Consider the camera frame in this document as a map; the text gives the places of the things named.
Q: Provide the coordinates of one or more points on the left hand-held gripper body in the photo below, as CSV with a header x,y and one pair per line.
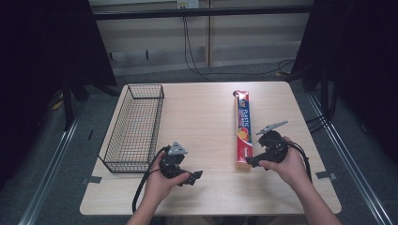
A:
x,y
171,162

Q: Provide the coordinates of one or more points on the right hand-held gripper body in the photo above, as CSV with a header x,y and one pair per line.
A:
x,y
272,143

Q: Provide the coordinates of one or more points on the red plastic wrap box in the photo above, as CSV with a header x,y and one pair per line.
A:
x,y
243,131

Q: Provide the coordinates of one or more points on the person's left hand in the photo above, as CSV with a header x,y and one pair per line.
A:
x,y
159,185

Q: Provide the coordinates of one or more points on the person's right hand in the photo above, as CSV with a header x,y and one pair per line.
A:
x,y
289,167

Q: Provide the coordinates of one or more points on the grey tape piece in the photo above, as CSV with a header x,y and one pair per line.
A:
x,y
325,175
92,179

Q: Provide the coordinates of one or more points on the black metal stand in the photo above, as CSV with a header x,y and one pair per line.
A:
x,y
67,106

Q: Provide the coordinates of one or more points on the black curtain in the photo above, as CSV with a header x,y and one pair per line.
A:
x,y
359,62
40,62

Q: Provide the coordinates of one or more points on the black horizontal metal bar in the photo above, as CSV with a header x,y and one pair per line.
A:
x,y
200,12

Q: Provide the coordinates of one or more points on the silver floor rail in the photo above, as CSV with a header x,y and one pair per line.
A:
x,y
50,175
347,156

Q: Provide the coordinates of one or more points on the white wall power outlet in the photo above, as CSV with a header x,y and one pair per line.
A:
x,y
187,3

